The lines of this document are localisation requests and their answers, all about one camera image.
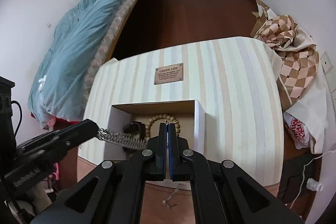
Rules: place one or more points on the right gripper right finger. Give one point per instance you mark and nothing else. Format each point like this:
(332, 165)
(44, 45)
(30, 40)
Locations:
(222, 191)

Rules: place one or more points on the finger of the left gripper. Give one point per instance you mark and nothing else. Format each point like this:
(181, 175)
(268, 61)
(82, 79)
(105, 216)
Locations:
(76, 132)

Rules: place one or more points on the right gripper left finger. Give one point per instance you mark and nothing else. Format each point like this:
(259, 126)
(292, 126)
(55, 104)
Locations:
(113, 191)

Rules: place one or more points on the pink slippers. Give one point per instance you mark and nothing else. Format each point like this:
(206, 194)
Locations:
(53, 178)

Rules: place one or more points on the teal blue duvet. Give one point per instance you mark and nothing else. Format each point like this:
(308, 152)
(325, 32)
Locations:
(76, 50)

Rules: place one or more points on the white paper on duvet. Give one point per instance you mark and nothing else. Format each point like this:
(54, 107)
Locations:
(41, 82)

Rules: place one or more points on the white cardboard box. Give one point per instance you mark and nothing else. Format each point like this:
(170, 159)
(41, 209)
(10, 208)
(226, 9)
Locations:
(155, 121)

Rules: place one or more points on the white red plastic bag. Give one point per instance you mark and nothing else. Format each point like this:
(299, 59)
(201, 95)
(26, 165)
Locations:
(306, 121)

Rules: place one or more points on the striped pink table cloth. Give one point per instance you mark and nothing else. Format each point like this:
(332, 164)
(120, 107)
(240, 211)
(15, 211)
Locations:
(223, 93)

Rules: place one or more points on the brown label patch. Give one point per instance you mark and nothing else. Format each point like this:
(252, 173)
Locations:
(168, 74)

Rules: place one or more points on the checkered beige blanket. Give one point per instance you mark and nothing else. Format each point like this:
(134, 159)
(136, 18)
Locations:
(300, 87)

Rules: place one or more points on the white wall power strip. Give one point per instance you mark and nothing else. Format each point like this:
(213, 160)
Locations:
(330, 76)

